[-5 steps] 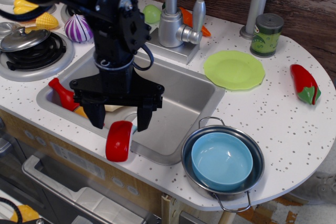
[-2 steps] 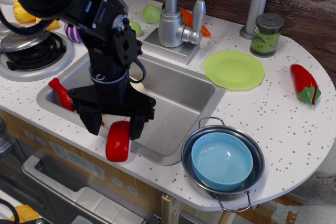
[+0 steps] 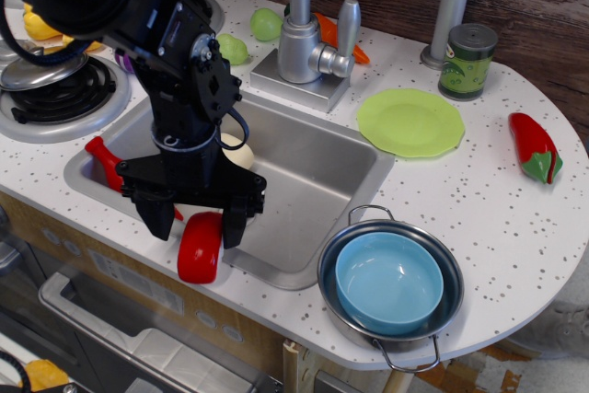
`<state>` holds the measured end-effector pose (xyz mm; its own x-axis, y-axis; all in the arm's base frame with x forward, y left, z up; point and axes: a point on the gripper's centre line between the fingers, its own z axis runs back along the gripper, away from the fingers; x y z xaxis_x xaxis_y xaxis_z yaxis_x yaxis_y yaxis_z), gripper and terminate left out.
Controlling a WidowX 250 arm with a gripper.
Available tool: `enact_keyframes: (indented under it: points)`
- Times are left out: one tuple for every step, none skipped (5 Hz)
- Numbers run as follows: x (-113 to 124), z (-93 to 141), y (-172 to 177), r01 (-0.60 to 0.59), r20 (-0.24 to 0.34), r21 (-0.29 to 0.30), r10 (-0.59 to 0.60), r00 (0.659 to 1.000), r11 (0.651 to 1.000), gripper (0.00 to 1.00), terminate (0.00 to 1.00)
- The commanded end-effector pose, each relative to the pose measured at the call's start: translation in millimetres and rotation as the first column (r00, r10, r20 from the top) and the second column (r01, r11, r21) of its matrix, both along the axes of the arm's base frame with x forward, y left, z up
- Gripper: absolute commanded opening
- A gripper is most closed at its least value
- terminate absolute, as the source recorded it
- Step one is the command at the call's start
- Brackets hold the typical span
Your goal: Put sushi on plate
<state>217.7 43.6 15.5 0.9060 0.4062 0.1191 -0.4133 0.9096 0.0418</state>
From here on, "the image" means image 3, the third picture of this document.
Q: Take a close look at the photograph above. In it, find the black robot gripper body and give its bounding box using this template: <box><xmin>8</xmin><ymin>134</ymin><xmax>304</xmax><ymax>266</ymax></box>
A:
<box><xmin>116</xmin><ymin>141</ymin><xmax>266</xmax><ymax>218</ymax></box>

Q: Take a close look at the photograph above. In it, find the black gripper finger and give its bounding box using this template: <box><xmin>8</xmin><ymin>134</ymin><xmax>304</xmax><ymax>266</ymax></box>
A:
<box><xmin>222</xmin><ymin>207</ymin><xmax>250</xmax><ymax>249</ymax></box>
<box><xmin>132</xmin><ymin>195</ymin><xmax>175</xmax><ymax>241</ymax></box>

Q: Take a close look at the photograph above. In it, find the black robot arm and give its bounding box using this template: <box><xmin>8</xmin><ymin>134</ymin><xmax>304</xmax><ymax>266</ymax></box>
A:
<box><xmin>20</xmin><ymin>0</ymin><xmax>266</xmax><ymax>248</ymax></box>

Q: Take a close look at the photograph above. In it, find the light green plastic plate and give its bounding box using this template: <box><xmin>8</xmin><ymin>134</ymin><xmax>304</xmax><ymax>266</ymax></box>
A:
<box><xmin>356</xmin><ymin>88</ymin><xmax>466</xmax><ymax>158</ymax></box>

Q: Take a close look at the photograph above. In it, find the cream toy mayonnaise bottle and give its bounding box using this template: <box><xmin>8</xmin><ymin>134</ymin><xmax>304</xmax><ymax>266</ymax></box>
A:
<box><xmin>221</xmin><ymin>133</ymin><xmax>254</xmax><ymax>169</ymax></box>

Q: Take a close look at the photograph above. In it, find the red toy ketchup bottle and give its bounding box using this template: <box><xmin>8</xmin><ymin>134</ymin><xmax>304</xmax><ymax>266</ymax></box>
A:
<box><xmin>84</xmin><ymin>135</ymin><xmax>185</xmax><ymax>222</ymax></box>

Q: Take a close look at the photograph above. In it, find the grey metal sink basin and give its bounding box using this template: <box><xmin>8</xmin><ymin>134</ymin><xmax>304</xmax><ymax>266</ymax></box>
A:
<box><xmin>64</xmin><ymin>92</ymin><xmax>394</xmax><ymax>290</ymax></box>

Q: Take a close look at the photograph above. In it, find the front left stove burner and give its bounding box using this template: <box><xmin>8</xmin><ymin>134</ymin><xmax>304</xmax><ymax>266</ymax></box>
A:
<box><xmin>1</xmin><ymin>55</ymin><xmax>131</xmax><ymax>144</ymax></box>

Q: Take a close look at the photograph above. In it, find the stove burner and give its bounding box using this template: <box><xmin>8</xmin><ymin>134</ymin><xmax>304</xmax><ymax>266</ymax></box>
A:
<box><xmin>191</xmin><ymin>0</ymin><xmax>225</xmax><ymax>34</ymax></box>
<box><xmin>1</xmin><ymin>55</ymin><xmax>131</xmax><ymax>144</ymax></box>

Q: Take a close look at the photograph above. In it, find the light green toy vegetable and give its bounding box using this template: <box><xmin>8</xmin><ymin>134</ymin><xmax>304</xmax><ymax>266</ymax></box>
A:
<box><xmin>216</xmin><ymin>33</ymin><xmax>248</xmax><ymax>65</ymax></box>

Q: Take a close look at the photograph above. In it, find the purple toy onion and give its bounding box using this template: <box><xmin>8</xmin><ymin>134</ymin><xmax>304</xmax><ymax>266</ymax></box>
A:
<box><xmin>114</xmin><ymin>53</ymin><xmax>134</xmax><ymax>74</ymax></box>

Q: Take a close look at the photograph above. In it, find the silver toy faucet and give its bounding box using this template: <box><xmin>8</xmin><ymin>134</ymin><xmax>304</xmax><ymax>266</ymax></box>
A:
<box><xmin>250</xmin><ymin>0</ymin><xmax>361</xmax><ymax>112</ymax></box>

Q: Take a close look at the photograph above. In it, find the yellow toy corn cob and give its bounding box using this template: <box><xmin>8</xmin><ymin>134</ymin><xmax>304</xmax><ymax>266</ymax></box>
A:
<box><xmin>86</xmin><ymin>41</ymin><xmax>102</xmax><ymax>52</ymax></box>

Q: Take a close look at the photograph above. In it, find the light green toy lime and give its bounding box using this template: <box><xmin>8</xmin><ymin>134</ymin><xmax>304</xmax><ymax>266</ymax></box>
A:
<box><xmin>249</xmin><ymin>8</ymin><xmax>283</xmax><ymax>41</ymax></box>

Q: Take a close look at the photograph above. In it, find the back right stove burner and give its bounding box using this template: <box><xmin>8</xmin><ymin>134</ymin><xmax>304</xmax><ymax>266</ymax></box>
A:
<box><xmin>191</xmin><ymin>0</ymin><xmax>225</xmax><ymax>34</ymax></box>

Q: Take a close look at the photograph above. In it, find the blue plastic bowl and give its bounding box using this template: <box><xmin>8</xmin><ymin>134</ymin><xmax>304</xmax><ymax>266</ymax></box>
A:
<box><xmin>335</xmin><ymin>232</ymin><xmax>445</xmax><ymax>336</ymax></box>

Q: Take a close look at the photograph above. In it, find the orange toy carrot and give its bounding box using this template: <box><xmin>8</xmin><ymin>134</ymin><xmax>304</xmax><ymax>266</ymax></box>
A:
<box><xmin>314</xmin><ymin>12</ymin><xmax>370</xmax><ymax>64</ymax></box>

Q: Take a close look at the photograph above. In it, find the steel pot lid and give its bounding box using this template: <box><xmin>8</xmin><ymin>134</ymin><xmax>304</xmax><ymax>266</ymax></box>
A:
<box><xmin>1</xmin><ymin>41</ymin><xmax>89</xmax><ymax>92</ymax></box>

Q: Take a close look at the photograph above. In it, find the yellow toy on floor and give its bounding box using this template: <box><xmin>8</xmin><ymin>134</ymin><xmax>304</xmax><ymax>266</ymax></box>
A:
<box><xmin>25</xmin><ymin>359</ymin><xmax>69</xmax><ymax>392</ymax></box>

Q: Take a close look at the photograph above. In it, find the green toy food can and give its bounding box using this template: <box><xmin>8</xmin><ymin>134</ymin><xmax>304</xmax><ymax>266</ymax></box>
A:
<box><xmin>438</xmin><ymin>23</ymin><xmax>498</xmax><ymax>101</ymax></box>

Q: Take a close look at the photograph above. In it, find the red toy chili pepper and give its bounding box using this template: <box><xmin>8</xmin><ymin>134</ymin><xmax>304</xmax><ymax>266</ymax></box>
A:
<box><xmin>508</xmin><ymin>112</ymin><xmax>563</xmax><ymax>184</ymax></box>

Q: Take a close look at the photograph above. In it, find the silver right support pole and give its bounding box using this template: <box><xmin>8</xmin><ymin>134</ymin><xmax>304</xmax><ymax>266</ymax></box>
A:
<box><xmin>421</xmin><ymin>0</ymin><xmax>467</xmax><ymax>70</ymax></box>

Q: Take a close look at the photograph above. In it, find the silver oven door handle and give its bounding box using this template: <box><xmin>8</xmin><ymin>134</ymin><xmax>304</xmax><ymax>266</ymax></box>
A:
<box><xmin>39</xmin><ymin>272</ymin><xmax>283</xmax><ymax>392</ymax></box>

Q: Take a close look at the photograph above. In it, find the steel pot with handles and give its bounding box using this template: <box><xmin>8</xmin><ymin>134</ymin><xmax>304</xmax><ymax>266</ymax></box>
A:
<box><xmin>317</xmin><ymin>204</ymin><xmax>464</xmax><ymax>374</ymax></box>

